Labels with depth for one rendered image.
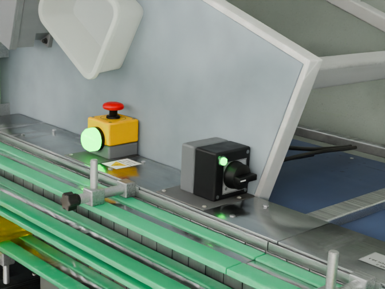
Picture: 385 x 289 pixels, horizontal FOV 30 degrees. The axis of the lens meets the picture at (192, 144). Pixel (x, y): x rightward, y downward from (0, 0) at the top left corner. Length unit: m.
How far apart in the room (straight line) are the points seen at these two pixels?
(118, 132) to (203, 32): 0.26
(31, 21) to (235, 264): 0.78
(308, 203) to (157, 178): 0.26
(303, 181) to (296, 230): 0.31
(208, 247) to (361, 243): 0.21
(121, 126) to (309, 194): 0.36
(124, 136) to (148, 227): 0.32
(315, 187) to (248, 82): 0.26
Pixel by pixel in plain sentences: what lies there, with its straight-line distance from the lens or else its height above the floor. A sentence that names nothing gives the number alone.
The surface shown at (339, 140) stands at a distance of 1.68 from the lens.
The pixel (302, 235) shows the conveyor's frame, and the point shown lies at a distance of 1.02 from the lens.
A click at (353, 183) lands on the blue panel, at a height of 0.50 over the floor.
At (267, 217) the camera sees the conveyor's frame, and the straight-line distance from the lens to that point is 1.08.
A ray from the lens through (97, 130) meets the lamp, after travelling 1.34.
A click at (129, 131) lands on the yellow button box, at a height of 0.78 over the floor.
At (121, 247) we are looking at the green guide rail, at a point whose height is 0.92.
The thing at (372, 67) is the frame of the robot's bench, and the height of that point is 0.50.
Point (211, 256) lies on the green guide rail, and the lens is 0.97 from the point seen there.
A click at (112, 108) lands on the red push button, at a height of 0.80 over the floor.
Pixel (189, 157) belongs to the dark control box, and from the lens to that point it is 1.15.
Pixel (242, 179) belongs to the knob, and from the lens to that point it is 1.11.
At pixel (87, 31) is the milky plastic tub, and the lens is 1.47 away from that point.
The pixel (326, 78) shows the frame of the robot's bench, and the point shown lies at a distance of 1.21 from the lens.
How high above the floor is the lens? 1.60
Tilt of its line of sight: 42 degrees down
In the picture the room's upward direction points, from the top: 101 degrees counter-clockwise
